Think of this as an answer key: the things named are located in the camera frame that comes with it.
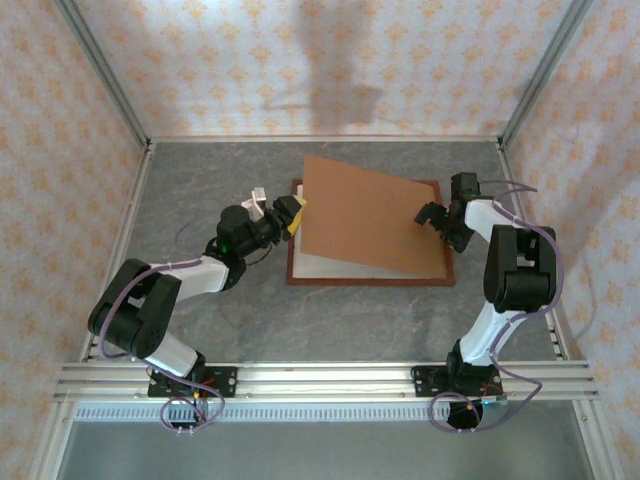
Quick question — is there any blue poster photo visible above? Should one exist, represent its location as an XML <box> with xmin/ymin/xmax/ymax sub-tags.
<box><xmin>290</xmin><ymin>181</ymin><xmax>401</xmax><ymax>281</ymax></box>

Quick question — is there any brown cardboard backing board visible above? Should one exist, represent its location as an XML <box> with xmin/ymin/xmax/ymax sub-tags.
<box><xmin>297</xmin><ymin>153</ymin><xmax>450</xmax><ymax>280</ymax></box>

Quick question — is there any brown wooden picture frame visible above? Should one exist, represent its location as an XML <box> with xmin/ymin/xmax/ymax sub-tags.
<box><xmin>285</xmin><ymin>178</ymin><xmax>457</xmax><ymax>288</ymax></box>

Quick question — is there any grey metal shelf plate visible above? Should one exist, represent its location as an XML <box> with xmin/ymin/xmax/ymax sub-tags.
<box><xmin>52</xmin><ymin>419</ymin><xmax>594</xmax><ymax>480</ymax></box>

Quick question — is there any thin aluminium table rail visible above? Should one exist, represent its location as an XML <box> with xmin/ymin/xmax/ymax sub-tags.
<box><xmin>147</xmin><ymin>133</ymin><xmax>504</xmax><ymax>146</ymax></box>

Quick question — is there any aluminium table side rail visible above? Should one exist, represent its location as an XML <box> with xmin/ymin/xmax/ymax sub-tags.
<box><xmin>497</xmin><ymin>142</ymin><xmax>574</xmax><ymax>362</ymax></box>
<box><xmin>79</xmin><ymin>142</ymin><xmax>156</xmax><ymax>362</ymax></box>

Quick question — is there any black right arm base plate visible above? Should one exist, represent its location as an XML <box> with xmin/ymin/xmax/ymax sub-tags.
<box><xmin>410</xmin><ymin>364</ymin><xmax>503</xmax><ymax>399</ymax></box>

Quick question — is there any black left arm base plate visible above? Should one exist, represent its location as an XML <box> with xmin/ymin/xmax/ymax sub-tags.
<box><xmin>147</xmin><ymin>366</ymin><xmax>238</xmax><ymax>399</ymax></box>

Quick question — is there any wide aluminium mounting rail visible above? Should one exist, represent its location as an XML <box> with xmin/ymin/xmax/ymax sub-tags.
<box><xmin>52</xmin><ymin>360</ymin><xmax>600</xmax><ymax>403</ymax></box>

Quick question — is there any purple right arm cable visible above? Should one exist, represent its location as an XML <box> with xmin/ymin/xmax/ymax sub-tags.
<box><xmin>429</xmin><ymin>178</ymin><xmax>566</xmax><ymax>434</ymax></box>

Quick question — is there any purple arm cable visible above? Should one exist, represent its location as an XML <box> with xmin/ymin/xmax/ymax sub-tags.
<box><xmin>429</xmin><ymin>178</ymin><xmax>566</xmax><ymax>434</ymax></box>
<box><xmin>97</xmin><ymin>213</ymin><xmax>224</xmax><ymax>437</ymax></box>

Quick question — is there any aluminium cage post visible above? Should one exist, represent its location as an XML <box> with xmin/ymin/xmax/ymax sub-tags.
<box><xmin>498</xmin><ymin>0</ymin><xmax>597</xmax><ymax>149</ymax></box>
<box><xmin>53</xmin><ymin>0</ymin><xmax>154</xmax><ymax>151</ymax></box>

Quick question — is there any grey slotted cable duct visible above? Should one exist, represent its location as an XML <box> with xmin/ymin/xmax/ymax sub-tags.
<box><xmin>73</xmin><ymin>403</ymin><xmax>584</xmax><ymax>424</ymax></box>

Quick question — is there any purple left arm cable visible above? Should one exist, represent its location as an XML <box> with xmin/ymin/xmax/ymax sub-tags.
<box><xmin>97</xmin><ymin>213</ymin><xmax>224</xmax><ymax>437</ymax></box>

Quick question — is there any aluminium frame leg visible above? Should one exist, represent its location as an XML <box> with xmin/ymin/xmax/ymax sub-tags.
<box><xmin>572</xmin><ymin>401</ymin><xmax>624</xmax><ymax>480</ymax></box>
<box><xmin>27</xmin><ymin>401</ymin><xmax>76</xmax><ymax>480</ymax></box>

